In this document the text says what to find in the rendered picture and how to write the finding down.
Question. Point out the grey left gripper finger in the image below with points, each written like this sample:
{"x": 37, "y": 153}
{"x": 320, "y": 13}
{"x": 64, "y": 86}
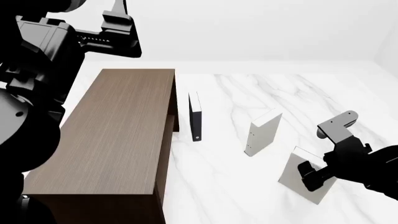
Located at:
{"x": 117, "y": 22}

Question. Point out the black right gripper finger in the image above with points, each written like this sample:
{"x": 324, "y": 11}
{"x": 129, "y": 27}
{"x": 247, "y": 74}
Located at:
{"x": 312, "y": 176}

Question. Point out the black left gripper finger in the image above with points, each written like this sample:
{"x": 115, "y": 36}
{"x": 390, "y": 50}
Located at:
{"x": 132, "y": 47}

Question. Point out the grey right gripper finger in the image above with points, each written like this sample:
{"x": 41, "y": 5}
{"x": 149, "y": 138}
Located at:
{"x": 335, "y": 127}

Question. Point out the grey book with speckled pages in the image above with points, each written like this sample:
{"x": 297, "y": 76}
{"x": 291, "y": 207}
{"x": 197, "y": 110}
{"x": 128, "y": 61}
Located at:
{"x": 292, "y": 173}

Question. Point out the grey upright book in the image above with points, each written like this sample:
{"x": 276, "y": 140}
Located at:
{"x": 259, "y": 137}

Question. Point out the brown wooden cabinet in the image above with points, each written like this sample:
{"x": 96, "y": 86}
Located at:
{"x": 102, "y": 130}

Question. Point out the black upright book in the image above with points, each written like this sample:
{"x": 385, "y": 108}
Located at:
{"x": 196, "y": 123}

